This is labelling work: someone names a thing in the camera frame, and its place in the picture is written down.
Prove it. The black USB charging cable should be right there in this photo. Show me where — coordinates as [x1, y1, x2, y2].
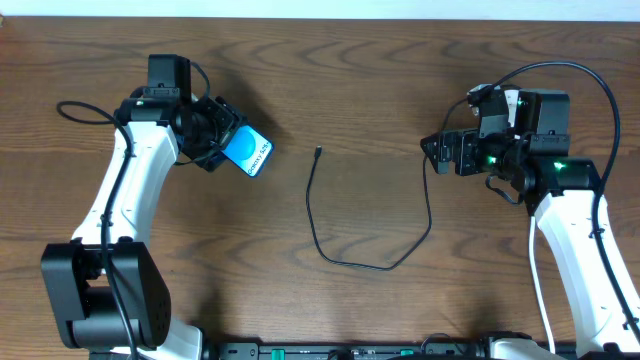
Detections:
[305, 94, 471, 272]

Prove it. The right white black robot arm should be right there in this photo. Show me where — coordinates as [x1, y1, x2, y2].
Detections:
[420, 88, 639, 358]

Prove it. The white USB charger plug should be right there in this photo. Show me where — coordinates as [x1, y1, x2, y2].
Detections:
[504, 89, 519, 132]

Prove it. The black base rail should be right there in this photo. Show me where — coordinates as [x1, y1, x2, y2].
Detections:
[204, 341, 591, 360]

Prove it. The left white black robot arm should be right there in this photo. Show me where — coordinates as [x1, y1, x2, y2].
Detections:
[41, 87, 273, 359]

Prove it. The blue Galaxy smartphone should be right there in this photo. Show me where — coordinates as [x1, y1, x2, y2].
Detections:
[222, 125, 274, 177]

